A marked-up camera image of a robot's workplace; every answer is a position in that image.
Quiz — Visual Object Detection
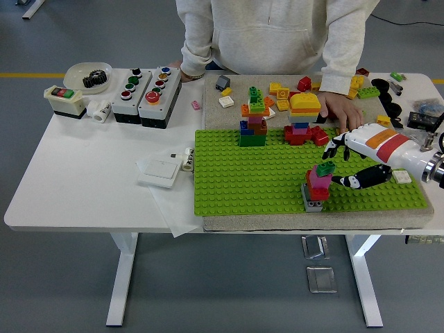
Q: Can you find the grey sloped brick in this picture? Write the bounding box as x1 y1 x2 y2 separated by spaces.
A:
214 74 232 91

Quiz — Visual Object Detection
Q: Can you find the person's left hand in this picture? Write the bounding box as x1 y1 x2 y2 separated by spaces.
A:
317 90 365 133

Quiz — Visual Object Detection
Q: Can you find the green-based multicolour brick tower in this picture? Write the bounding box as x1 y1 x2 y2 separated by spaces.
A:
239 85 271 148

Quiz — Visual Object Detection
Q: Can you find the white bowl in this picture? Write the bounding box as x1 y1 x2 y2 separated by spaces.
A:
63 61 114 95

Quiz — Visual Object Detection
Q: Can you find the white paper sheet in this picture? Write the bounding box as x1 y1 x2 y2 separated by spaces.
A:
135 148 205 239

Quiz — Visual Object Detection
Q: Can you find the green studded baseplate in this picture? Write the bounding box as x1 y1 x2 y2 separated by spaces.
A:
193 128 429 218

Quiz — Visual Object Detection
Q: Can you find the dark green brick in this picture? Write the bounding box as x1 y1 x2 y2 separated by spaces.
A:
315 162 336 177

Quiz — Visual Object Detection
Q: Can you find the desk control panel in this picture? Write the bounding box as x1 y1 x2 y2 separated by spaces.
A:
404 234 444 245

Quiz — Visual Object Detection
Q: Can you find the white wall switch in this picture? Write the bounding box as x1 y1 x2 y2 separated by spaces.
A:
137 158 182 190

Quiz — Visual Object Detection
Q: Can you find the person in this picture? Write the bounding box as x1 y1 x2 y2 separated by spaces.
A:
168 0 381 133

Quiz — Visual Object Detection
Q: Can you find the white printed tube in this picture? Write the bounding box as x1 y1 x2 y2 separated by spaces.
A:
181 147 195 172

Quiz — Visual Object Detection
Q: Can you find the black floor cable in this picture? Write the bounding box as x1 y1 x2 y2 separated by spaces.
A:
370 13 444 27

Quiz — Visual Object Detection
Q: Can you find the metal hand tool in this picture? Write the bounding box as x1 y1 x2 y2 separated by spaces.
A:
387 79 404 97

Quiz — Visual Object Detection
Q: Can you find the white table leg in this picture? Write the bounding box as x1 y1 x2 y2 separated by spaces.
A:
105 232 139 327
345 234 384 328

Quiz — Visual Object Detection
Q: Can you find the black electronic device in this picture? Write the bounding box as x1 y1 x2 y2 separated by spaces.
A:
407 110 441 133

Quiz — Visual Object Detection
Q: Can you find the metal floor socket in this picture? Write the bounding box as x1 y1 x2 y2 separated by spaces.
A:
300 234 330 260
306 265 338 294

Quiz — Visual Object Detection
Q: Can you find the grey square brick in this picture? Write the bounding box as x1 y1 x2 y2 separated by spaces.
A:
300 183 324 214

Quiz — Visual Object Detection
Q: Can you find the white red-green switch box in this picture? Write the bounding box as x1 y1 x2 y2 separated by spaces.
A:
44 85 87 120

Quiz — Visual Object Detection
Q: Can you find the person's right hand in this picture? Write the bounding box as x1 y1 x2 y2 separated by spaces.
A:
168 60 205 83

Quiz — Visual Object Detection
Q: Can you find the white pipe tee fitting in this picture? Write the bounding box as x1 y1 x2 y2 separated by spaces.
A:
85 99 112 123

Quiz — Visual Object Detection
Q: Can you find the grey-brown mat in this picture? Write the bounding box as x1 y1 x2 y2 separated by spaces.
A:
202 73 436 233

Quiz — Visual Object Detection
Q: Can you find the white table foot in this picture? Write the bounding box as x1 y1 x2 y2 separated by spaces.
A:
15 0 46 20

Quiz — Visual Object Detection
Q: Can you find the emergency-stop button control box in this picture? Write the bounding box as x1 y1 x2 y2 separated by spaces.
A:
137 65 183 130

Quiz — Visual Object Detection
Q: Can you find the black gear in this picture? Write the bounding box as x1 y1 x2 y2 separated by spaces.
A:
82 69 109 90

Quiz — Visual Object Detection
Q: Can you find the plastic bag of blue parts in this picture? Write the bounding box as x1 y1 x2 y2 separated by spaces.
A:
412 98 444 115

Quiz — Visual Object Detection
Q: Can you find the clear bag of screws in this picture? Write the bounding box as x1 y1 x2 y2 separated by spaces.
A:
398 127 433 147

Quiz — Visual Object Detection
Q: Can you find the three-button control box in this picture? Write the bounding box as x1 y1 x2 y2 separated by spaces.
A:
110 68 153 125

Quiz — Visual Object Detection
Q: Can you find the red square brick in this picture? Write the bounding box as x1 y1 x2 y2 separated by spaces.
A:
305 170 330 203

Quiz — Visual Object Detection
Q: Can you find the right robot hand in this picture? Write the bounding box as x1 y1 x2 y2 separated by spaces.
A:
321 123 435 191

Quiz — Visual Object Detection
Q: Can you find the pink square brick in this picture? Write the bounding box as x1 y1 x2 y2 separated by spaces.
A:
309 165 333 188
308 176 330 191

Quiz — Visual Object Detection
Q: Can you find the red-based yellow-domed brick tower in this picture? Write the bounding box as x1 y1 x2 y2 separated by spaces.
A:
283 92 322 146

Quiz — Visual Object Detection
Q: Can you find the large red brick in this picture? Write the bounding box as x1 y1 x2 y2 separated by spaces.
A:
310 125 330 147

